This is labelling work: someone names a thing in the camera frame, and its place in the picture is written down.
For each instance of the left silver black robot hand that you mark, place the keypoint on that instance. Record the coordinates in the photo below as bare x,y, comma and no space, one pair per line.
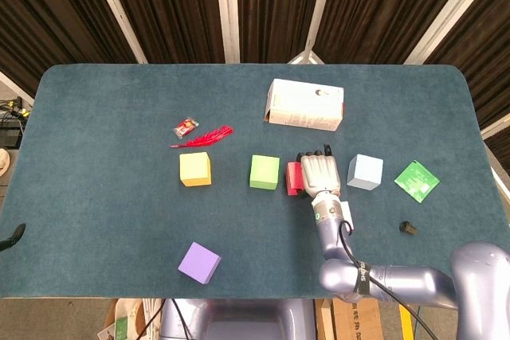
16,233

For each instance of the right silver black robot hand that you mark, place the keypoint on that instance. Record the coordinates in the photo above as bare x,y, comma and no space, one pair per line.
320,174

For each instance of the red foam cube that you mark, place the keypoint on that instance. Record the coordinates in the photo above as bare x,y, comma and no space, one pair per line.
295,174

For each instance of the light blue foam cube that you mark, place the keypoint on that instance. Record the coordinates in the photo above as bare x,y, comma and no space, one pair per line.
365,172

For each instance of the yellow foam cube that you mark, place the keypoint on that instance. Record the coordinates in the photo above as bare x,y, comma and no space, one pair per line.
195,169

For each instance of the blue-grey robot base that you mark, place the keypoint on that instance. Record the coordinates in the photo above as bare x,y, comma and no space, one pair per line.
247,320

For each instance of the pink foam cube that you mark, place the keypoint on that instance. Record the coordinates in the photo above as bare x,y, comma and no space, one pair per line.
347,212

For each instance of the green foam cube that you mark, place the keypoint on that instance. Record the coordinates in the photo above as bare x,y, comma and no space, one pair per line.
264,171

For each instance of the white printed cardboard box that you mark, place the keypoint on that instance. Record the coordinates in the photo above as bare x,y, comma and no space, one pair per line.
304,105

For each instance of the beige straw hat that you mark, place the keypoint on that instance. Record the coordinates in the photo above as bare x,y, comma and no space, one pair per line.
4,161

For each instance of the blue felt table cloth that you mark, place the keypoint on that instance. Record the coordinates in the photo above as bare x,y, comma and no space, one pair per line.
99,196

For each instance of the black power box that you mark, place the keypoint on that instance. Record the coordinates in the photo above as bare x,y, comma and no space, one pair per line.
10,139

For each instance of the green foil sachet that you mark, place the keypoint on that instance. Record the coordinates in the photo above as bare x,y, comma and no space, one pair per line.
416,181

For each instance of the small black cap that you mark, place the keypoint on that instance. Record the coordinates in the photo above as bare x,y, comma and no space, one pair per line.
408,228

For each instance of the red feather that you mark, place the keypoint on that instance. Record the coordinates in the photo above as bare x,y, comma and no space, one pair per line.
211,135

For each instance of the white printed paper bag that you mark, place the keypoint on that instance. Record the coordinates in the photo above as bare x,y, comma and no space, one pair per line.
119,326

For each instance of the red wrapped candy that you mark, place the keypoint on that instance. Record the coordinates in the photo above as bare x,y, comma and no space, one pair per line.
185,127

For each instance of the purple foam cube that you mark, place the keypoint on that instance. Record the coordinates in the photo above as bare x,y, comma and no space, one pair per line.
199,263

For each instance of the brown cardboard box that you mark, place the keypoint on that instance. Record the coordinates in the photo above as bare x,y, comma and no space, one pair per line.
358,322

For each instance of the dark brown curtain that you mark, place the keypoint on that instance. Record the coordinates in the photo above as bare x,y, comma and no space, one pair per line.
171,9
490,37
40,9
378,9
275,9

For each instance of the white frame post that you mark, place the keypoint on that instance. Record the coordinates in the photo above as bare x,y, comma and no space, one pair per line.
14,89
227,9
448,9
116,9
320,9
498,125

